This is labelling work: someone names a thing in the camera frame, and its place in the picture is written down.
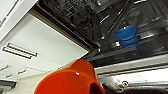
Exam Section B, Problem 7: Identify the white drawer stack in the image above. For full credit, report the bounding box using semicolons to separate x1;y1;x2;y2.
0;59;44;83

